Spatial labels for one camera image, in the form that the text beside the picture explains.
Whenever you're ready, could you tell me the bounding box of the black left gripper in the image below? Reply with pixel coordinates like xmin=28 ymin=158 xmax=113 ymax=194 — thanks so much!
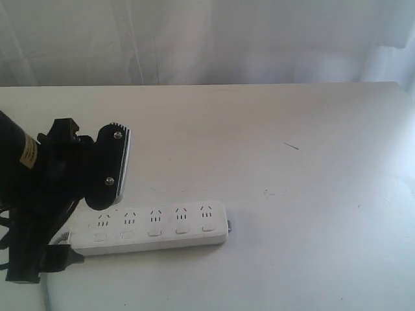
xmin=5 ymin=118 xmax=93 ymax=284

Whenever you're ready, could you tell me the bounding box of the white five-outlet power strip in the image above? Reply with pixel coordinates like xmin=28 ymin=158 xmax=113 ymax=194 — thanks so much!
xmin=68 ymin=201 xmax=231 ymax=257

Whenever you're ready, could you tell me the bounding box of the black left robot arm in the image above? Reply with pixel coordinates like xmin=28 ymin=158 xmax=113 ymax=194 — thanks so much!
xmin=1 ymin=113 xmax=94 ymax=284

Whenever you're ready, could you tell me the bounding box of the white backdrop curtain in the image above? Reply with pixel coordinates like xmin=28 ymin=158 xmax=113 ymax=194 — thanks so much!
xmin=1 ymin=1 xmax=414 ymax=86

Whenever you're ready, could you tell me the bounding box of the grey power cord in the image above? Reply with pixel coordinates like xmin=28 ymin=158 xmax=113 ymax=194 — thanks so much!
xmin=41 ymin=232 xmax=71 ymax=311

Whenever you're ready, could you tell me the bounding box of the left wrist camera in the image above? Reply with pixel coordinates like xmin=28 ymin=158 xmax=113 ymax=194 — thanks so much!
xmin=84 ymin=122 xmax=130 ymax=211

